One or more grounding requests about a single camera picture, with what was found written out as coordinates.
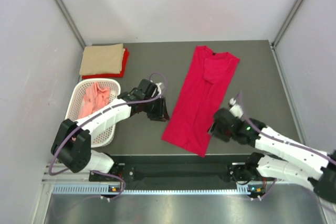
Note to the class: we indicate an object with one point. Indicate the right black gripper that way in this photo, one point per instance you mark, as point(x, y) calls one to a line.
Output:
point(215, 128)

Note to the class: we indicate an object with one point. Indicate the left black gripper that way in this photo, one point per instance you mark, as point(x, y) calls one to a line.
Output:
point(161, 114)

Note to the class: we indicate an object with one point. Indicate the crimson t shirt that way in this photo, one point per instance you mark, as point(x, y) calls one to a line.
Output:
point(201, 95)

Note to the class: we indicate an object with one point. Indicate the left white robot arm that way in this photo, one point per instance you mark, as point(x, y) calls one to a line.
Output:
point(73, 142)

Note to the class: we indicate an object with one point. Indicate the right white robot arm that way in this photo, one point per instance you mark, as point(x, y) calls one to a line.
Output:
point(277, 156)

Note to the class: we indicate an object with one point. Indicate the white plastic laundry basket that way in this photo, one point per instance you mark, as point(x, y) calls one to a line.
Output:
point(76, 103)

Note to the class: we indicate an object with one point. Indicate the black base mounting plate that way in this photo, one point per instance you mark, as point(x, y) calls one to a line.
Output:
point(179, 172)

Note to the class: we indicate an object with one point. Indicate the folded red t shirt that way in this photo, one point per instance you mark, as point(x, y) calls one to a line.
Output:
point(112, 75)

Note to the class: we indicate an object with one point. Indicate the pink crumpled t shirt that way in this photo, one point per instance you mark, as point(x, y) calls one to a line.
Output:
point(94, 99)

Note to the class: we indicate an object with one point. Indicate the folded beige t shirt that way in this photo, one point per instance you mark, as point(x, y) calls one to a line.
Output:
point(102, 59)

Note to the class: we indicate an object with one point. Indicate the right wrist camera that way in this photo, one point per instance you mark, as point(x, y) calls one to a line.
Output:
point(235, 109)

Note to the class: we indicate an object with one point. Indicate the right aluminium frame post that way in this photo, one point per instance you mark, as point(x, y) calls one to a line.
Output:
point(286, 23)

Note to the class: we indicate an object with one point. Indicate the aluminium frame post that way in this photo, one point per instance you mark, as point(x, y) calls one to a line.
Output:
point(70, 22)
point(286, 23)

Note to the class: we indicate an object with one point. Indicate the left aluminium frame post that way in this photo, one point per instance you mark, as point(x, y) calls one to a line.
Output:
point(70, 22)

